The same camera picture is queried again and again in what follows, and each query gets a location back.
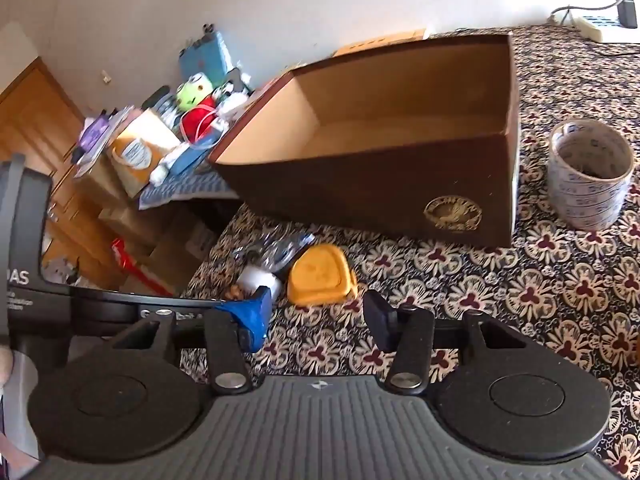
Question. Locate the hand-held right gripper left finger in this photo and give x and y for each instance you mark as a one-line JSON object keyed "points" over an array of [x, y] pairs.
{"points": [[250, 312]]}

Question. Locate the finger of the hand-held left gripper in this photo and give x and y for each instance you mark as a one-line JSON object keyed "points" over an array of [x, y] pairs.
{"points": [[130, 305]]}

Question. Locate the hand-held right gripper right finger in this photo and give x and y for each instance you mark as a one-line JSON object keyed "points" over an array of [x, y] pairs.
{"points": [[380, 320]]}

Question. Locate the small clear tape roll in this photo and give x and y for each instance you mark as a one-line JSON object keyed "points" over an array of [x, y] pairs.
{"points": [[257, 277]]}

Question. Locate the silver metal carabiner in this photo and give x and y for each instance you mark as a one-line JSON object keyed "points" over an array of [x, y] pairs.
{"points": [[245, 255]]}

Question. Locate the clear blue correction tape dispenser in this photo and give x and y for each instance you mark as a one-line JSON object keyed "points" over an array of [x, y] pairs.
{"points": [[282, 252]]}

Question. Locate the yellow tape measure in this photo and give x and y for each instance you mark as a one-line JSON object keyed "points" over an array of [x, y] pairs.
{"points": [[320, 275]]}

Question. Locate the brown cardboard box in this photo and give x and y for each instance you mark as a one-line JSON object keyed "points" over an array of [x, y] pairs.
{"points": [[375, 195]]}

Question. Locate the red packet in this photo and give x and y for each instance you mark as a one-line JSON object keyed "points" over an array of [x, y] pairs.
{"points": [[135, 265]]}

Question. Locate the cardboard carton with white label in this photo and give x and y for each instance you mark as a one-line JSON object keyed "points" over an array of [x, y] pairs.
{"points": [[185, 255]]}

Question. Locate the plain cardboard carton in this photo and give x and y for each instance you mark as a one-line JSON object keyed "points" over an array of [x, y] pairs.
{"points": [[125, 225], [105, 180]]}

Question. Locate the wooden door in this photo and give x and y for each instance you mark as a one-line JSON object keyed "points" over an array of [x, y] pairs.
{"points": [[40, 125]]}

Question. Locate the purple packet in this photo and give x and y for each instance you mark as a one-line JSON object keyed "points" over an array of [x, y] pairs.
{"points": [[95, 135]]}

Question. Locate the blue patterned cloth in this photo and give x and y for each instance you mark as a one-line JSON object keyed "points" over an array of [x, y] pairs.
{"points": [[190, 185]]}

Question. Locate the orange paper bag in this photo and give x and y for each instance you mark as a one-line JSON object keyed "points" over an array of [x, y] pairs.
{"points": [[135, 155]]}

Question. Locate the blue plastic pouch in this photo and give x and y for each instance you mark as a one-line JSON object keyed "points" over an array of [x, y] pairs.
{"points": [[195, 155]]}

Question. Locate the panda plush toy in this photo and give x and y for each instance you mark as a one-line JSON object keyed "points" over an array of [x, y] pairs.
{"points": [[230, 100]]}

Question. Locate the green frog plush toy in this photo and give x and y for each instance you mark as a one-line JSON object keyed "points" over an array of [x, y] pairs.
{"points": [[192, 91]]}

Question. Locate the black phone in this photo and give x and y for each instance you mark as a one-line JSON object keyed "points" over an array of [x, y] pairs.
{"points": [[237, 79]]}

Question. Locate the large printed packing tape roll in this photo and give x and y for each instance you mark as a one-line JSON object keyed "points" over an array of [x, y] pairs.
{"points": [[585, 200]]}

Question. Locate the blue folder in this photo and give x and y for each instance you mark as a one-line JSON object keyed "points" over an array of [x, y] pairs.
{"points": [[205, 60]]}

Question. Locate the black binder clip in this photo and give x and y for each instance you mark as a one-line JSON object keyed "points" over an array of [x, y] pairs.
{"points": [[208, 31]]}

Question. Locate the yellow book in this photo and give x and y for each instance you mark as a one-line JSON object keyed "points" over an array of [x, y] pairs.
{"points": [[380, 42]]}

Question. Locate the white power strip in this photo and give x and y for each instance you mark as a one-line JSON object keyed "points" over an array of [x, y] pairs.
{"points": [[600, 27]]}

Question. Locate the black charger adapter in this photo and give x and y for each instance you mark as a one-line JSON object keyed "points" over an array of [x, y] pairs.
{"points": [[627, 12]]}

